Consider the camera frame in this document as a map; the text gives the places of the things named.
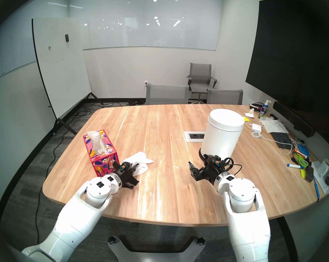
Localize white table power outlet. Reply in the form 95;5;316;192
184;131;206;142

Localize white pedal trash bin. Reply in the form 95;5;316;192
199;109;245;162

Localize white paper sheet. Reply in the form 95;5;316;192
311;160;329;195

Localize black table leg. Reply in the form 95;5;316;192
276;216;298;262

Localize red floral tissue box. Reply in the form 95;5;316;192
83;129;119;178

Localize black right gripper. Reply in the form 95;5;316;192
188;153;227;186

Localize side wall glass board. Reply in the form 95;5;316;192
0;0;69;84

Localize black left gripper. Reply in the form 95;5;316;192
113;161;140;189

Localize rolling whiteboard with black stand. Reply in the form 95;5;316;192
32;17;105;136

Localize grey office chair with armrests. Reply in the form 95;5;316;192
186;63;217;104

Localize blue flat object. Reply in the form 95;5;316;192
297;144;311;157

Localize flat white paper towel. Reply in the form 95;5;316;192
260;117;289;134

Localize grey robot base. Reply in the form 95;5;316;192
108;236;206;262

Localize black keyboard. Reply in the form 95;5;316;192
270;132;294;149

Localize green handled scissors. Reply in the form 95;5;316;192
293;152;309;168

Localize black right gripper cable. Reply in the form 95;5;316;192
222;156;242;177

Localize wide glass wall board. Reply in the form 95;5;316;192
69;0;218;51

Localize grey mesh chair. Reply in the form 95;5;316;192
145;83;189;105

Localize large black wall screen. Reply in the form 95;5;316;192
245;0;329;133

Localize whiteboard cleaner spray bottle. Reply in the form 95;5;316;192
258;100;272;119

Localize white cup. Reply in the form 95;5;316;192
316;159;329;178

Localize black video bar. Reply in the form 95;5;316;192
273;101;316;138

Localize white tissue in box slot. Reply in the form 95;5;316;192
87;131;106;155

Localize grey fabric chair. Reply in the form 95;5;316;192
207;89;243;105

